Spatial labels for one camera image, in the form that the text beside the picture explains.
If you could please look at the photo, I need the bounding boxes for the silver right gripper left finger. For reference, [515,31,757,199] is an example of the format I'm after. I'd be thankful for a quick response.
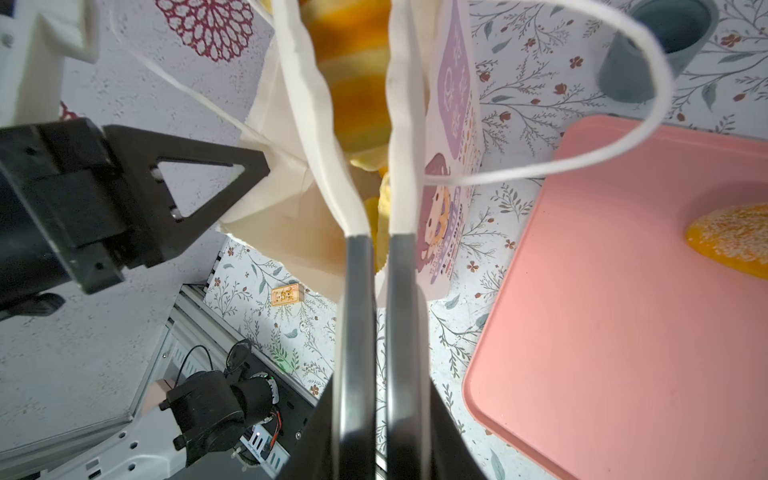
[272,1,377,479]

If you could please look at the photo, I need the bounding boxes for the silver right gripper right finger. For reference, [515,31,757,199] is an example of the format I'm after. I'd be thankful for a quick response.
[386,1,431,479]

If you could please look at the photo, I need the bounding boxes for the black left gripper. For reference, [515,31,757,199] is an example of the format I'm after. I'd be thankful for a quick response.
[1,119,270,312]

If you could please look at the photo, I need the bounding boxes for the white printed paper bag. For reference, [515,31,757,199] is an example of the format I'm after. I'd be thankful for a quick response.
[107,0,676,307]

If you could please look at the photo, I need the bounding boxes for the pale yellow sliced fake bread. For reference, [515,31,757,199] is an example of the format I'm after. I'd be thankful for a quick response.
[364,172,391,272]

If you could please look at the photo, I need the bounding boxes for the ridged yellow fake bread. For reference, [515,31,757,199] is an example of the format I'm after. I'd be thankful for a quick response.
[299,0,392,171]

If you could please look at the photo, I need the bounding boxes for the sesame fake bread roll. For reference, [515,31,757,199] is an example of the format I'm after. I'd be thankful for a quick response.
[685,203,767,280]

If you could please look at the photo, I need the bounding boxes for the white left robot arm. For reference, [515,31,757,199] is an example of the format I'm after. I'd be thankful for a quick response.
[1,1,270,319]

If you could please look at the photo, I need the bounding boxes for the small wooden block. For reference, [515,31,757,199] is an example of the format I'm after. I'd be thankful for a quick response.
[270,283,304,307]

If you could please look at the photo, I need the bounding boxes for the pink tray mat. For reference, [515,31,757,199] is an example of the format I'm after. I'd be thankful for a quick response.
[463,126,767,479]

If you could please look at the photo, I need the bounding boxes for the teal ceramic cup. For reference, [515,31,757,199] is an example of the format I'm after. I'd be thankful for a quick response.
[596,0,720,104]

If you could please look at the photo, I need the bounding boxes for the metal base rail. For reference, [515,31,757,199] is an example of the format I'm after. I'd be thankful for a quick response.
[1,285,333,479]

